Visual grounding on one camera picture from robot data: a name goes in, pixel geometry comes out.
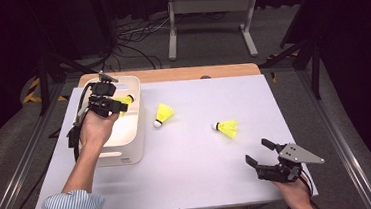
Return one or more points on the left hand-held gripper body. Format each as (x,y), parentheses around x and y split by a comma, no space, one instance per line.
(101,96)

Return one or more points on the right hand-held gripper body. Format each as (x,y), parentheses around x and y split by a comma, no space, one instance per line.
(288,166)

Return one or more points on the yellow plastic shuttlecock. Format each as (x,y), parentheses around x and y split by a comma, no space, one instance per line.
(229,128)
(164,112)
(125,100)

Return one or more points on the white plastic storage bin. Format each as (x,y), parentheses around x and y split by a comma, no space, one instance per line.
(125,136)

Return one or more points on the person's right hand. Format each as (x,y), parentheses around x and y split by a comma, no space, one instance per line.
(292,193)

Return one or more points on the person's left hand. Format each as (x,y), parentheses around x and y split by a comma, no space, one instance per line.
(97,130)

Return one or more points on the yellow black hazard tape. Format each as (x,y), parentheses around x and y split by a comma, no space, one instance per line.
(33,93)

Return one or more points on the white metal stand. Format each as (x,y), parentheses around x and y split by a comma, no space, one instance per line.
(210,3)

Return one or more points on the aluminium frame rail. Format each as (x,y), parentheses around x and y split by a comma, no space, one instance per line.
(15,174)
(340,139)

